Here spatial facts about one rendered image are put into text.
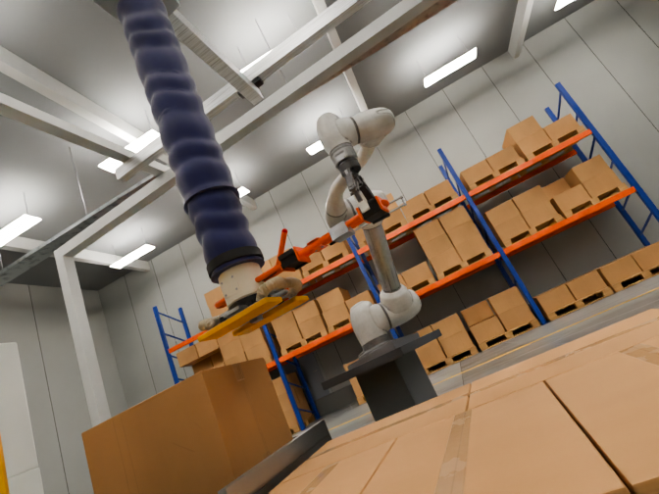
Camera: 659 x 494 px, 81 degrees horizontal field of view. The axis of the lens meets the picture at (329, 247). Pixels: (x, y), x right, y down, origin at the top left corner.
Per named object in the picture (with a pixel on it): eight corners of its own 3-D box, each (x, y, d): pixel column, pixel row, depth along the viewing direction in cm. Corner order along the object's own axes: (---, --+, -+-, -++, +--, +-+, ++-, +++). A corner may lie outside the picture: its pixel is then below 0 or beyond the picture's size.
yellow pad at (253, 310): (198, 342, 142) (193, 329, 143) (217, 339, 151) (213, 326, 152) (267, 302, 130) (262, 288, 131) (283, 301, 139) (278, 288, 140)
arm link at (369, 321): (360, 349, 213) (342, 314, 221) (389, 335, 216) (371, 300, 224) (363, 344, 198) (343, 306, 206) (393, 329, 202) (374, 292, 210)
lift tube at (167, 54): (171, 210, 157) (100, -2, 193) (209, 222, 179) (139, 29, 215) (216, 178, 150) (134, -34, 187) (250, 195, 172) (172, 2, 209)
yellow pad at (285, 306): (232, 336, 159) (228, 324, 160) (248, 333, 168) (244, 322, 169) (296, 300, 147) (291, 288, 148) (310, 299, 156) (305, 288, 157)
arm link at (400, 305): (381, 322, 223) (415, 306, 226) (393, 334, 207) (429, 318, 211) (338, 197, 199) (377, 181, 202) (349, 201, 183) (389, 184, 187)
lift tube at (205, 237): (199, 282, 148) (130, 78, 178) (233, 284, 168) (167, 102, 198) (244, 255, 142) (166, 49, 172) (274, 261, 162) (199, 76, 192)
